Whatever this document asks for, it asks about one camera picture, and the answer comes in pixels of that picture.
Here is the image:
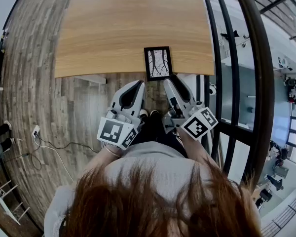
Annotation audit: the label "person's dark trousers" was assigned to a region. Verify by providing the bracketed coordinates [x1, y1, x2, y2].
[130, 114, 188, 158]

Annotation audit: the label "black cable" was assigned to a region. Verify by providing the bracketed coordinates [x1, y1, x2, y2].
[21, 134, 100, 172]

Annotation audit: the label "grey knit sweater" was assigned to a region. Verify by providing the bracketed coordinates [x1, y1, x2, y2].
[43, 140, 262, 237]

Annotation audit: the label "person's left forearm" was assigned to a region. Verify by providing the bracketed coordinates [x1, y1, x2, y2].
[88, 143, 124, 168]

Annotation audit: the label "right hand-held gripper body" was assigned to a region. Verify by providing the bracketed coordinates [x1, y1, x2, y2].
[162, 102, 219, 142]

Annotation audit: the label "person's right forearm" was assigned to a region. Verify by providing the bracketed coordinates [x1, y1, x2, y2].
[177, 129, 213, 168]

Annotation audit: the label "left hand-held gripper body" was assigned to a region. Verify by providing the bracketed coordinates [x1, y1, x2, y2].
[96, 107, 145, 151]

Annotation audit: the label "black picture frame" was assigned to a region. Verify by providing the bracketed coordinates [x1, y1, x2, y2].
[144, 46, 174, 82]

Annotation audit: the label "white table leg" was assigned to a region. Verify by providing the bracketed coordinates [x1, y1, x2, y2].
[73, 74, 107, 85]

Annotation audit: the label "white cable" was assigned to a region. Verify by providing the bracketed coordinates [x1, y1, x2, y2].
[35, 141, 75, 183]

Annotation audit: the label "white metal rack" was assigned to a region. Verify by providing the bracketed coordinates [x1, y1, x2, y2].
[0, 180, 31, 226]

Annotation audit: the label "thin bracelet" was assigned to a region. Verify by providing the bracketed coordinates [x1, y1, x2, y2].
[103, 144, 122, 158]

